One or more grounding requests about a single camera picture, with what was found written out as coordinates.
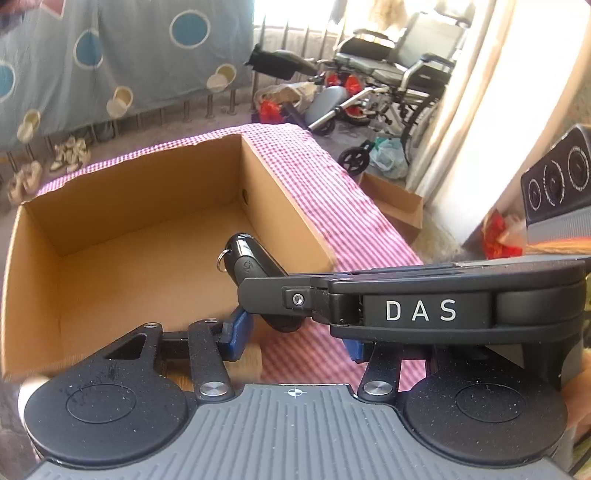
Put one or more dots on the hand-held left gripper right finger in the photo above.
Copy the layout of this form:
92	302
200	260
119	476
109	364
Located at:
355	351

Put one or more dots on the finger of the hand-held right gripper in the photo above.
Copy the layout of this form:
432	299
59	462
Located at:
369	271
277	297

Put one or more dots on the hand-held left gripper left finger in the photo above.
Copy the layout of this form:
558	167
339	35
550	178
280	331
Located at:
238	333

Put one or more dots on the black car key fob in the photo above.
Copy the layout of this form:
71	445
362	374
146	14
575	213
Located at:
251	257

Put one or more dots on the red orange plastic bag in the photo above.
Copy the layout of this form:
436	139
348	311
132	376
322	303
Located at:
501	235

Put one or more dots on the small cardboard box on floor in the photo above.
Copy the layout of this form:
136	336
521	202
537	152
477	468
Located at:
397	203

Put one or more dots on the pink checked tablecloth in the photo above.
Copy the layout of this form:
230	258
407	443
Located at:
318	184

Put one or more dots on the green plastic bag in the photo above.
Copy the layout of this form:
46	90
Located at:
390	157

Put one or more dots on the red plastic item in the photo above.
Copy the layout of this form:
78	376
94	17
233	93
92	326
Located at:
270	110
358	116
353	84

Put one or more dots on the grey blue cushion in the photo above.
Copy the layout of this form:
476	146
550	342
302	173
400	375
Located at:
325	104

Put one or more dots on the beige plastic bag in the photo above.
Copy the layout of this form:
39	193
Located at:
286	94

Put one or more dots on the white curtain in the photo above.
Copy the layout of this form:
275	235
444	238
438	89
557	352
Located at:
461	92

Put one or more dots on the metal balcony railing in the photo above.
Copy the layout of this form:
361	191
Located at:
232	100

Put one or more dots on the grey wheelchair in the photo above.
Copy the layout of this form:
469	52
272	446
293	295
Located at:
415	50

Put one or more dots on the black padded footrest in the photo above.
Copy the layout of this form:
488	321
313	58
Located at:
277	62

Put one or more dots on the white shoe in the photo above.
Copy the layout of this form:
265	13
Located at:
30	174
16	190

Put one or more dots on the blue blanket with shapes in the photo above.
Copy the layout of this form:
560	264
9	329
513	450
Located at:
138	55

